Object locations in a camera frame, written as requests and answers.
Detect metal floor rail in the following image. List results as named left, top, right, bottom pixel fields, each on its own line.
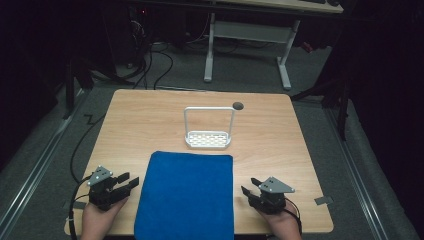
left=0, top=88, right=88, bottom=231
left=324, top=106, right=392, bottom=240

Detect black computer tower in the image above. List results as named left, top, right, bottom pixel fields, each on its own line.
left=128, top=5, right=153, bottom=69

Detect black metal stand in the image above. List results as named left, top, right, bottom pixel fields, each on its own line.
left=61, top=54, right=96, bottom=120
left=289, top=63, right=353, bottom=142

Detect person's right hand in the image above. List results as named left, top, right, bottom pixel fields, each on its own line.
left=262, top=201, right=303, bottom=240

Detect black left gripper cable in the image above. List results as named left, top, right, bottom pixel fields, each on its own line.
left=67, top=114, right=106, bottom=240

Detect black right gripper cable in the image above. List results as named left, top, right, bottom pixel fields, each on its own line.
left=283, top=197, right=303, bottom=235

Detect grey tape piece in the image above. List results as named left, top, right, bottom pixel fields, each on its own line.
left=62, top=200, right=87, bottom=211
left=313, top=195, right=335, bottom=206

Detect white rack with handle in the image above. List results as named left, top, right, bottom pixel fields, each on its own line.
left=183, top=105, right=237, bottom=150

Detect black floor cables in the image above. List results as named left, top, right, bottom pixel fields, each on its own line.
left=89, top=19, right=214, bottom=91

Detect person's left hand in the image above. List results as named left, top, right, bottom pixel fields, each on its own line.
left=79, top=196, right=130, bottom=240

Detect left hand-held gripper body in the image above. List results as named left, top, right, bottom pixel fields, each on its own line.
left=87, top=165, right=118, bottom=212

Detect blue towel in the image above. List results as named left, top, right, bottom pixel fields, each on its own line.
left=133, top=150, right=235, bottom=240

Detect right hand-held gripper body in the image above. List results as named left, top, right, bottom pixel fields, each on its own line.
left=257, top=176, right=296, bottom=215

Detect white-legged background desk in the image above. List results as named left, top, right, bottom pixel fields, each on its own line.
left=202, top=0, right=345, bottom=92

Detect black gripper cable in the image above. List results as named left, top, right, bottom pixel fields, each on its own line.
left=67, top=114, right=106, bottom=240
left=283, top=197, right=303, bottom=235

